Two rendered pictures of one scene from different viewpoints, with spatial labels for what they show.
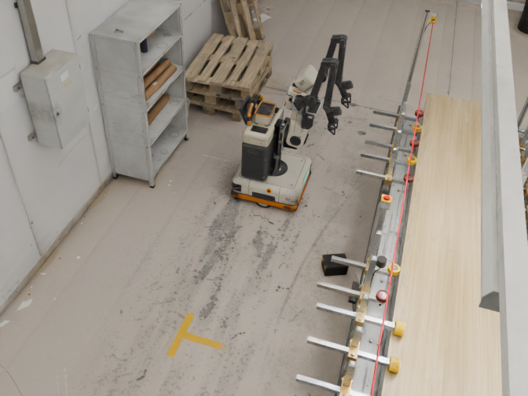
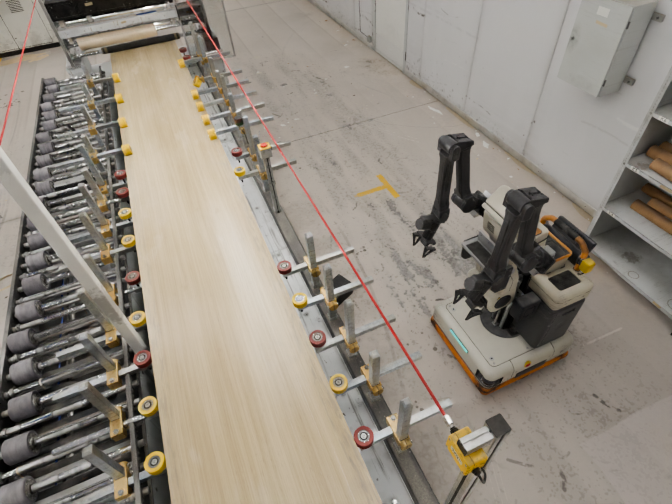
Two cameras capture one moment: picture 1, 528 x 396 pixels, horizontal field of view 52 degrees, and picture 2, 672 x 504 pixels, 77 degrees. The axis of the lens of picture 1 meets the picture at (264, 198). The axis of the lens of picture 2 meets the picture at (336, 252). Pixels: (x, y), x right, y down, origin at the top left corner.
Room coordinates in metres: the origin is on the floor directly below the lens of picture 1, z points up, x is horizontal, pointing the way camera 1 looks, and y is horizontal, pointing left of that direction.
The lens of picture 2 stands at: (4.83, -1.76, 2.62)
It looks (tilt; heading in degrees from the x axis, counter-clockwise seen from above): 47 degrees down; 146
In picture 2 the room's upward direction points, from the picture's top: 5 degrees counter-clockwise
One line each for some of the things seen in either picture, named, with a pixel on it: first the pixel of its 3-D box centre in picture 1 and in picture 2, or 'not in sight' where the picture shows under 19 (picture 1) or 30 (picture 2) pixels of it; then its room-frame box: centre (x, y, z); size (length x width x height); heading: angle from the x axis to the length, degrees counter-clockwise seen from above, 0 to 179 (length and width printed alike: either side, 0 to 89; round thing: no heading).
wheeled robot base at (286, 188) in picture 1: (272, 176); (498, 329); (4.17, -0.07, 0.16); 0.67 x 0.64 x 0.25; 76
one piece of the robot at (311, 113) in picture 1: (309, 111); (487, 259); (4.10, -0.35, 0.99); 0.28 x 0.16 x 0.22; 166
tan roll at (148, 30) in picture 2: not in sight; (137, 32); (-0.41, -0.58, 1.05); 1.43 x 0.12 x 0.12; 76
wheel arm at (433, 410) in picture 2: (396, 115); (406, 423); (4.40, -1.19, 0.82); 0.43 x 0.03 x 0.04; 76
